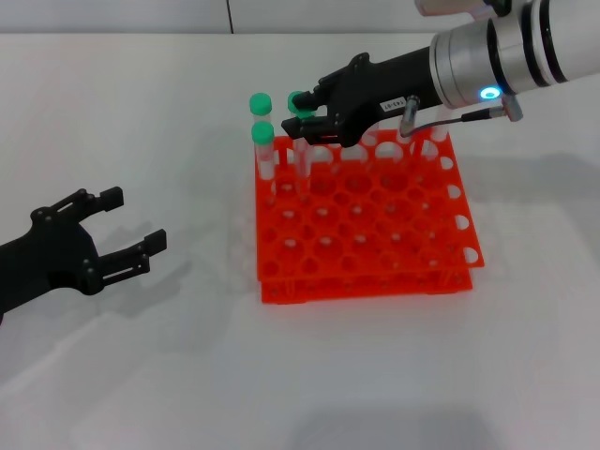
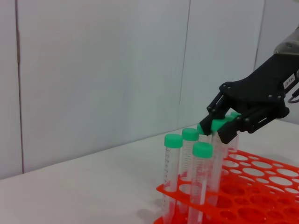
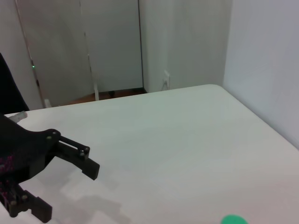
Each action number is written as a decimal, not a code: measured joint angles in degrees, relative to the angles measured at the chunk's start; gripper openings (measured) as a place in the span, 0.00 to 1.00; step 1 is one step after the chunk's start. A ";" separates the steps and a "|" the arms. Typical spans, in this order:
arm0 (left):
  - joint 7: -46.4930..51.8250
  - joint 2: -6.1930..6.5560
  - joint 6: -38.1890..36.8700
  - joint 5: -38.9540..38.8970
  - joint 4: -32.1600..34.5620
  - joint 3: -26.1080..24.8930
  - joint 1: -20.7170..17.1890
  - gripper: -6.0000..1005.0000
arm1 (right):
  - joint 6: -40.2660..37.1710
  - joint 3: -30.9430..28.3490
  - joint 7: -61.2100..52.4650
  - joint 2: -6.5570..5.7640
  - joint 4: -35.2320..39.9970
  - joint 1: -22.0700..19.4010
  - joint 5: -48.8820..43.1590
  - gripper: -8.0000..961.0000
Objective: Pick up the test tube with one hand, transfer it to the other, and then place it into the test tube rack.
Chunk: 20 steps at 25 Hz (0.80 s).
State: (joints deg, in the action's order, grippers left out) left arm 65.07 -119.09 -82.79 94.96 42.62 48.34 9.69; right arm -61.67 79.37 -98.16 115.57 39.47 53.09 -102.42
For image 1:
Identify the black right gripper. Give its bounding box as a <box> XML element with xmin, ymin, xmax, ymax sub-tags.
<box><xmin>279</xmin><ymin>45</ymin><xmax>443</xmax><ymax>148</ymax></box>

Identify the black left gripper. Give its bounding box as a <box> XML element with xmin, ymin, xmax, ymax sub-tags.
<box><xmin>0</xmin><ymin>186</ymin><xmax>169</xmax><ymax>319</ymax></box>

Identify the right wrist cable with plug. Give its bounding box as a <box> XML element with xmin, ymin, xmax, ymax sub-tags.
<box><xmin>399</xmin><ymin>92</ymin><xmax>525</xmax><ymax>140</ymax></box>

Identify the orange plastic test tube rack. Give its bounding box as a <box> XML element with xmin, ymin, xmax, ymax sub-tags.
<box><xmin>254</xmin><ymin>128</ymin><xmax>486</xmax><ymax>306</ymax></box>

